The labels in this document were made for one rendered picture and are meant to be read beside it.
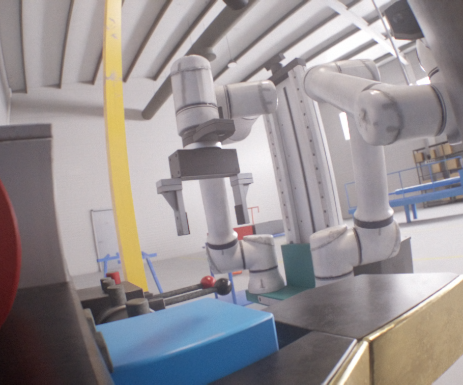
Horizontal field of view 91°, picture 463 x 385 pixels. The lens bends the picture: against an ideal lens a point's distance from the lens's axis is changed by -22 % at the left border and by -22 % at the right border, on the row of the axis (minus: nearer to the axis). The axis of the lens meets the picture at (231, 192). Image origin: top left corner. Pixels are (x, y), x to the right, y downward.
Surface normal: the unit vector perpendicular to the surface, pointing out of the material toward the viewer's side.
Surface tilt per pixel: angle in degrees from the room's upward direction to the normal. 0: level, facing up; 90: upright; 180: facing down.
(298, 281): 90
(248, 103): 127
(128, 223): 90
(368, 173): 106
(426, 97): 80
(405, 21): 90
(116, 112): 90
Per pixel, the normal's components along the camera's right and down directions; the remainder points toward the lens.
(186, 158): 0.55, -0.17
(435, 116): -0.04, 0.43
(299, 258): -0.86, 0.11
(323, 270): -0.72, 0.07
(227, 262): 0.11, 0.27
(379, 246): -0.12, 0.24
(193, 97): 0.02, -0.11
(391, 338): 0.31, -0.14
